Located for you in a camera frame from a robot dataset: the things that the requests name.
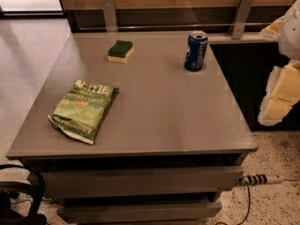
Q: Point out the grey drawer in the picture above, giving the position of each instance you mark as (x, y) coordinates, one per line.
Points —
(140, 213)
(66, 185)

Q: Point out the lower grey drawer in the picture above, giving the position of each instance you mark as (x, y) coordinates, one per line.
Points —
(140, 213)

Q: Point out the white power strip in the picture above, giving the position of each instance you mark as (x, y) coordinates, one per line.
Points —
(259, 179)

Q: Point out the right metal bracket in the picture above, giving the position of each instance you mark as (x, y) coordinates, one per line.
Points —
(241, 16)

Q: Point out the horizontal metal rail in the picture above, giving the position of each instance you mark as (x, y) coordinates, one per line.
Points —
(211, 28)

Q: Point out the blue pepsi can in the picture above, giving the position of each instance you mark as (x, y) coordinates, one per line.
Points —
(197, 42)

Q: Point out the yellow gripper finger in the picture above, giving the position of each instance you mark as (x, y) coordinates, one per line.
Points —
(282, 93)
(271, 31)

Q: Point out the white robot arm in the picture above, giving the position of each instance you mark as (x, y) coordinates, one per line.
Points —
(289, 33)

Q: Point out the left metal bracket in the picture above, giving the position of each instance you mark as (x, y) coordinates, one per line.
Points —
(109, 15)

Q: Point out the metal bracket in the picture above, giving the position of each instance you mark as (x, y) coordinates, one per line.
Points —
(241, 16)
(109, 15)

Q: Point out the black chair base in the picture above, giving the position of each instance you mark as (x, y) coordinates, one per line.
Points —
(9, 190)

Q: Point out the upper grey drawer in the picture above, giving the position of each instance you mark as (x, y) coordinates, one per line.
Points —
(66, 185)

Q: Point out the green potato chips bag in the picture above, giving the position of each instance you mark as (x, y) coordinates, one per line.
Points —
(81, 110)

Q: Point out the green and yellow sponge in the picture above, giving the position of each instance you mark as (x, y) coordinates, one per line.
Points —
(120, 51)

